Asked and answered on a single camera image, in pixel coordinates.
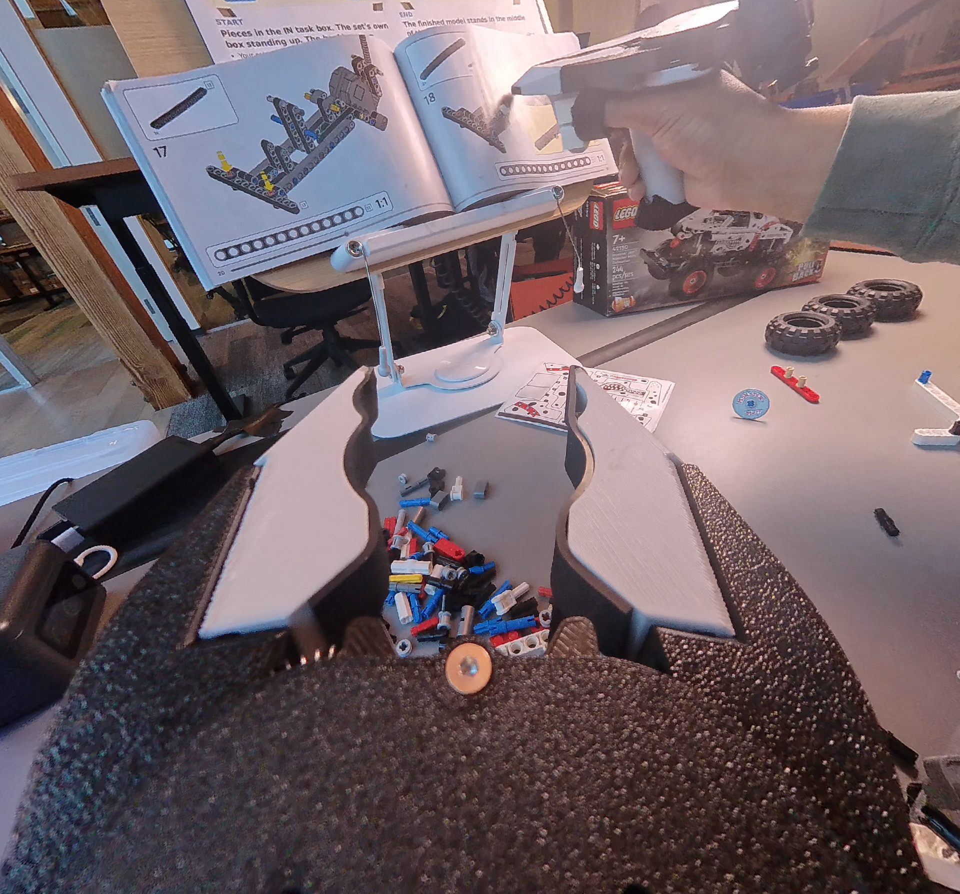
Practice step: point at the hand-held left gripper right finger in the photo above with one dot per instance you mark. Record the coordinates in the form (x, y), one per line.
(648, 534)

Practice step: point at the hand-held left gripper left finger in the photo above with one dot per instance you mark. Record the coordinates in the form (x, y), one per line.
(285, 534)

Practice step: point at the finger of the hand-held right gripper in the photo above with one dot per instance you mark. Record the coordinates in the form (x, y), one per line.
(630, 77)
(660, 36)

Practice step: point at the white brick hood panel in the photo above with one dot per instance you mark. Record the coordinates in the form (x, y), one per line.
(938, 414)

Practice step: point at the instruction booklet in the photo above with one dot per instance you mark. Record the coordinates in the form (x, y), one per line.
(300, 159)

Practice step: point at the person's right hand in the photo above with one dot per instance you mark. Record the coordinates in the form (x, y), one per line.
(750, 144)

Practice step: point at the sticker sheet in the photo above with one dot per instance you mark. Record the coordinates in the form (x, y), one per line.
(615, 392)

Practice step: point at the black power brick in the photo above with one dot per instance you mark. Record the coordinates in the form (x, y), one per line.
(143, 489)

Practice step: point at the round grey disc piece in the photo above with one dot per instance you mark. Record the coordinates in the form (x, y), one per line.
(750, 404)

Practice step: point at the pile of small brick pieces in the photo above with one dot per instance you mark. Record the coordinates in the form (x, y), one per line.
(450, 564)

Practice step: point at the black toy set box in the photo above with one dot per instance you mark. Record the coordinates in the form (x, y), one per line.
(705, 257)

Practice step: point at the red brick beam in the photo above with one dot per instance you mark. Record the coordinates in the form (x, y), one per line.
(795, 384)

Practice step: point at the black office chair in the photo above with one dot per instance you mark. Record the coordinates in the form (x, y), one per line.
(315, 324)

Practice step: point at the book stand with white base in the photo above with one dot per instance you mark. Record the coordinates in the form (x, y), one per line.
(450, 384)

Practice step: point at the white plastic storage box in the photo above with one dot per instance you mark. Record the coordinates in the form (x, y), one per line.
(75, 459)

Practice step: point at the red box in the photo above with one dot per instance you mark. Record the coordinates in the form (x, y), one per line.
(543, 291)

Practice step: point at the small black pin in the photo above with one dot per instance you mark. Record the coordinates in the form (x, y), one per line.
(887, 522)

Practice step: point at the black toy tyre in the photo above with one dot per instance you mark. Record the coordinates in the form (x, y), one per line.
(840, 312)
(803, 333)
(885, 299)

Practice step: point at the small black box device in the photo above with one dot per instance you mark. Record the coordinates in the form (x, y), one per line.
(45, 632)

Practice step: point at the white grey brick part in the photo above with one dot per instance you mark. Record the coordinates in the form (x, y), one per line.
(938, 804)

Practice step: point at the wooden table with black legs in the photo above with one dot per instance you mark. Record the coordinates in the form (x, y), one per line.
(90, 182)

